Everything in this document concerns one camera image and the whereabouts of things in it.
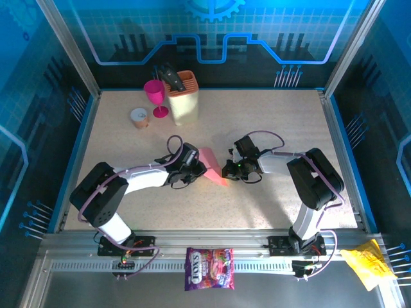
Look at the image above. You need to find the pink cloth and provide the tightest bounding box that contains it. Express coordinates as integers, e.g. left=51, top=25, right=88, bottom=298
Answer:
left=198, top=146, right=231, bottom=188

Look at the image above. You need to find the beige knife block orange top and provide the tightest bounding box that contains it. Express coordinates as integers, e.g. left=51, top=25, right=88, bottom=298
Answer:
left=163, top=70, right=200, bottom=127

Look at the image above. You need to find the small can with white lid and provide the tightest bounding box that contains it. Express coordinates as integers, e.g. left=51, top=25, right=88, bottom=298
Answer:
left=130, top=107, right=150, bottom=130

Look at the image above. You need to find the magenta plastic goblet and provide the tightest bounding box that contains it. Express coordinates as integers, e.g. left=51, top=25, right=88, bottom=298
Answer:
left=143, top=80, right=170, bottom=119

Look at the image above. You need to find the slotted grey metal strip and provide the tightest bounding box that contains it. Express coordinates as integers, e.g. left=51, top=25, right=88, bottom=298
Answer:
left=49, top=260, right=296, bottom=273

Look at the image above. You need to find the purple candy bag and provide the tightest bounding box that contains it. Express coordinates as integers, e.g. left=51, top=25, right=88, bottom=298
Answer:
left=184, top=246, right=236, bottom=292

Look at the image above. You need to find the small black circuit board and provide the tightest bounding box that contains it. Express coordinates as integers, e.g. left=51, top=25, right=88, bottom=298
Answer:
left=291, top=260, right=322, bottom=279
left=111, top=259, right=136, bottom=270

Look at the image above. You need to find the yellow plastic bag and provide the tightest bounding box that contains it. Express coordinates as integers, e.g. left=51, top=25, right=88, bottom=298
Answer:
left=340, top=239, right=399, bottom=292

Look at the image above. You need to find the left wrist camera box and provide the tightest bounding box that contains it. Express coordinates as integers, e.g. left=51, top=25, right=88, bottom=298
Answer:
left=180, top=142, right=201, bottom=168

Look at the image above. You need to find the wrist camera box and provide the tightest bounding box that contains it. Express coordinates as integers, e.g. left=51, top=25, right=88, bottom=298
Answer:
left=180, top=142, right=201, bottom=168
left=229, top=135, right=260, bottom=161

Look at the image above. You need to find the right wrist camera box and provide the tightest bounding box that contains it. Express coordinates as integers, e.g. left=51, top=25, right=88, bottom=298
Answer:
left=229, top=135, right=260, bottom=161

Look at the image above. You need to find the aluminium front rail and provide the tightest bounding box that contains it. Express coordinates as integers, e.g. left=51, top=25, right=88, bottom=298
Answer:
left=38, top=228, right=388, bottom=262

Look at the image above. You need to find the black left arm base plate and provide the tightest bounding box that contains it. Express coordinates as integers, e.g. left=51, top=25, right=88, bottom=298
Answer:
left=97, top=235, right=157, bottom=257

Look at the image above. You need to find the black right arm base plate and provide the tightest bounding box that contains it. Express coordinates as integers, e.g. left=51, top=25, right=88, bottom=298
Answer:
left=268, top=235, right=328, bottom=257

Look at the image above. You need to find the black knife handle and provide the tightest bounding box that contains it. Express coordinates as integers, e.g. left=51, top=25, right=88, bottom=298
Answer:
left=161, top=70, right=188, bottom=93
left=156, top=62, right=177, bottom=76

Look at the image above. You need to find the aluminium side rail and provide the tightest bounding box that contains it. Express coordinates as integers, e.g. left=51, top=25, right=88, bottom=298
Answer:
left=53, top=90, right=103, bottom=234
left=317, top=89, right=370, bottom=234

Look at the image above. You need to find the aluminium frame post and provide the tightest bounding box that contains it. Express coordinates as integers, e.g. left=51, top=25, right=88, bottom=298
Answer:
left=323, top=0, right=392, bottom=99
left=35, top=0, right=102, bottom=97

